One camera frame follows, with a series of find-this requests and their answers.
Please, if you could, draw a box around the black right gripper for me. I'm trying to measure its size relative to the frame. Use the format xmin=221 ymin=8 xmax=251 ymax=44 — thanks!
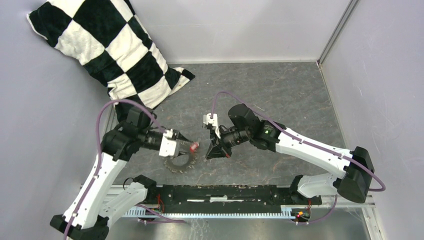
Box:
xmin=205 ymin=125 xmax=251 ymax=160

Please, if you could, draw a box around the black white checkered pillow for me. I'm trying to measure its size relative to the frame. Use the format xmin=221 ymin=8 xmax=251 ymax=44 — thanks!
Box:
xmin=27 ymin=0 xmax=195 ymax=121

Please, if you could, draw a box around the red plastic tag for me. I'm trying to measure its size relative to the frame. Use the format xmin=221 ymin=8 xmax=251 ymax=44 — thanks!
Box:
xmin=189 ymin=142 xmax=199 ymax=154

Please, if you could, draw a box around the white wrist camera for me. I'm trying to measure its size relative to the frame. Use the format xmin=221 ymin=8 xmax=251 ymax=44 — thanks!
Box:
xmin=202 ymin=113 xmax=221 ymax=139
xmin=159 ymin=129 xmax=176 ymax=158

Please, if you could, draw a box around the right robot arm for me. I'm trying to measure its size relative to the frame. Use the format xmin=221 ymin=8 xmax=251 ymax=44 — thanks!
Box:
xmin=202 ymin=104 xmax=375 ymax=204

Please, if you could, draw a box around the large ring of keyrings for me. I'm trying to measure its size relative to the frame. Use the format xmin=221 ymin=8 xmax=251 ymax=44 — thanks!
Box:
xmin=163 ymin=147 xmax=199 ymax=174

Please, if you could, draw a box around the white toothed cable duct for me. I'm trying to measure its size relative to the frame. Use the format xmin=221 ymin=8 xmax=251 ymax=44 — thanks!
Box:
xmin=122 ymin=206 xmax=295 ymax=220

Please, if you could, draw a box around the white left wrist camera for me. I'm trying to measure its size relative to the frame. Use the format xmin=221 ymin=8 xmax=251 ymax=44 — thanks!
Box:
xmin=159 ymin=129 xmax=176 ymax=158

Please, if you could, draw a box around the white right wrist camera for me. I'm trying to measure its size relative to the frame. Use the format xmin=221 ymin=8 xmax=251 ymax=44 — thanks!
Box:
xmin=202 ymin=113 xmax=221 ymax=139

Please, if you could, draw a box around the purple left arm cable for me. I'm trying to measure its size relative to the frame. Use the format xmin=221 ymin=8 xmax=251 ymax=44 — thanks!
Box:
xmin=62 ymin=98 xmax=186 ymax=240

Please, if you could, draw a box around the aluminium rail frame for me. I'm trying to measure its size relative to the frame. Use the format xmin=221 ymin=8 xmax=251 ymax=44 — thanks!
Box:
xmin=75 ymin=184 xmax=376 ymax=209

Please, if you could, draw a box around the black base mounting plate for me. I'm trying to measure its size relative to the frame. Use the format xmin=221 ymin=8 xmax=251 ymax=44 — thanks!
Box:
xmin=141 ymin=184 xmax=322 ymax=214

